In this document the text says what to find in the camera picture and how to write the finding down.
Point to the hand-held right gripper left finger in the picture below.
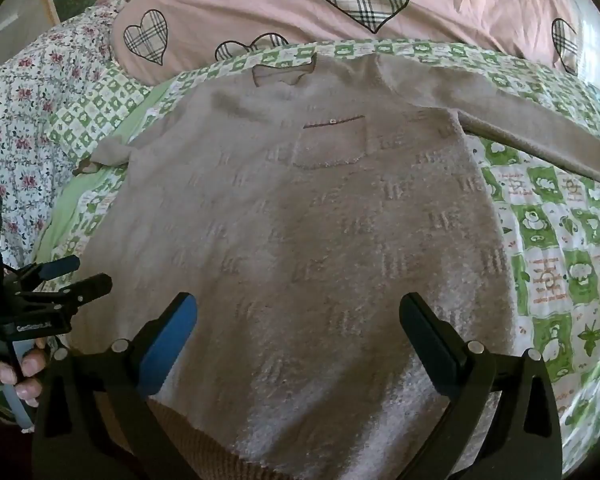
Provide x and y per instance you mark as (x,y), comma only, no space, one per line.
(172,345)

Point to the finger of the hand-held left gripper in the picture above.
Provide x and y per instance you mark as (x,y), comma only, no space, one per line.
(60,265)
(87,287)

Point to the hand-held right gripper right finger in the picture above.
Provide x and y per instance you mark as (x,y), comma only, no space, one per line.
(430,342)

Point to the beige knitted sweater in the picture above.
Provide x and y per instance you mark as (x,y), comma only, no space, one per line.
(305,240)

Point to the person's left hand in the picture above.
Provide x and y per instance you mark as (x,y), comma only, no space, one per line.
(30,360)

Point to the green checkered bed sheet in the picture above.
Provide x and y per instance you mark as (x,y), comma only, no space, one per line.
(545,240)

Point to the white floral quilt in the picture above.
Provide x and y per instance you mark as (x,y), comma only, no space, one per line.
(30,110)

